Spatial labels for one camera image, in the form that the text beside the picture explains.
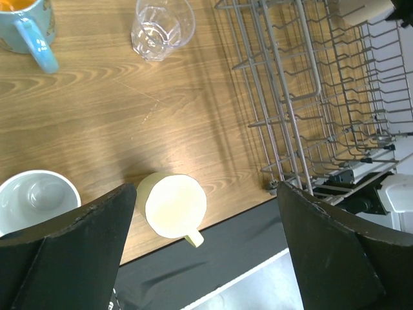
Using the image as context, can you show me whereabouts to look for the clear plastic cup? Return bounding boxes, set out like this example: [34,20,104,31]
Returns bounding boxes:
[130,1,196,61]

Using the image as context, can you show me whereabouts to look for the black base mat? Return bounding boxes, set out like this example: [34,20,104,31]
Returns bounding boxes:
[112,199,287,309]

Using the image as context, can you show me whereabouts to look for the pink floral mug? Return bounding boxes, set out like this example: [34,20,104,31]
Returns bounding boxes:
[1,170,82,236]

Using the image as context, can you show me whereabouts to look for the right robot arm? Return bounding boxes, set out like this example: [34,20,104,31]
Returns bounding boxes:
[314,171,412,233]

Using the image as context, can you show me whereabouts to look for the beige paper cup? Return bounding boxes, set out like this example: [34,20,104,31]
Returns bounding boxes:
[338,0,393,26]

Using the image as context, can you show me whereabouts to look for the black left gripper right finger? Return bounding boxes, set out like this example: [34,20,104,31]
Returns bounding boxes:
[277,182,412,309]

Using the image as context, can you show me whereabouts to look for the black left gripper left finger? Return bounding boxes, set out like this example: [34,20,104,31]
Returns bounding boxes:
[1,183,137,309]

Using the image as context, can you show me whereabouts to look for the blue mug orange inside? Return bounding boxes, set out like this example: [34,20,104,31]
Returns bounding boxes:
[1,0,59,74]

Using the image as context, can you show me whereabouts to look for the grey wire dish rack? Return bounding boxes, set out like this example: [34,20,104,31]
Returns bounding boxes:
[215,1,412,196]

